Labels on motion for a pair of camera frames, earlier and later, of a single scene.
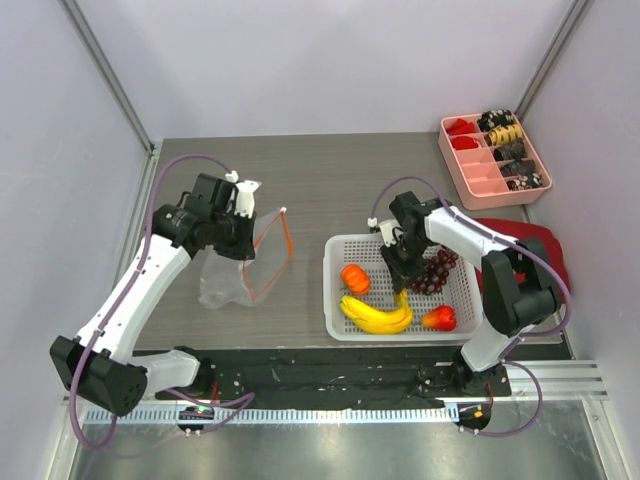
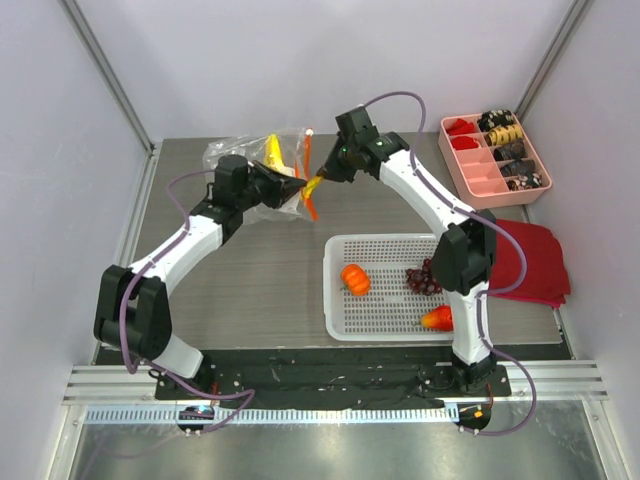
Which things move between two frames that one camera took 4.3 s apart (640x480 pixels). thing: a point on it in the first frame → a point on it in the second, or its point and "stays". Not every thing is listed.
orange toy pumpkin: (355, 279) stays
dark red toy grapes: (436, 272) stays
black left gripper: (244, 249) → (281, 188)
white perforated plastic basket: (452, 312) stays
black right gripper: (401, 257) → (338, 165)
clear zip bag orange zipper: (227, 279) → (289, 152)
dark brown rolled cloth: (515, 151) stays
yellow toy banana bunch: (369, 321) → (273, 156)
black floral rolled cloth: (494, 118) stays
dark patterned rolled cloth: (518, 168) stays
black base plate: (331, 374) stays
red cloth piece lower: (464, 142) stays
